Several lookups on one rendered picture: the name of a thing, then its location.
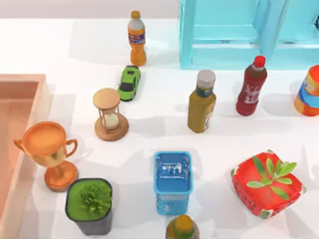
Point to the olive bottle with grey cap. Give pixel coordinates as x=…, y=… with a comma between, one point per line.
x=201, y=109

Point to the green toy car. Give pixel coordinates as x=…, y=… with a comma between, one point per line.
x=129, y=83

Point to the wooden hourglass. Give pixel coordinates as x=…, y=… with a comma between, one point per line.
x=109, y=114

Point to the blue plastic basket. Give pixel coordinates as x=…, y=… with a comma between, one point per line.
x=173, y=183

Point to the orange soda bottle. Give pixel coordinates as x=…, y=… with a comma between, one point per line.
x=136, y=42

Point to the dark red bottle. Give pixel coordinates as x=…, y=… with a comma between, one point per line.
x=251, y=92

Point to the light blue rack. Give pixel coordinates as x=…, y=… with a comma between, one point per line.
x=224, y=35

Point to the olive bottle with orange cap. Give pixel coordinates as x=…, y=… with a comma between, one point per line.
x=182, y=227

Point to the dark grey plant pot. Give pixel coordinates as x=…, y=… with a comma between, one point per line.
x=89, y=206

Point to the golden trophy cup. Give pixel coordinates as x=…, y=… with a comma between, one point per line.
x=49, y=147

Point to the red plant pot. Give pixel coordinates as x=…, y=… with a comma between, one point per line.
x=266, y=185

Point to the salmon shallow box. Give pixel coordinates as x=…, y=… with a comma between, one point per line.
x=17, y=129

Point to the orange and blue can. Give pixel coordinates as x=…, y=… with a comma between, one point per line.
x=308, y=93

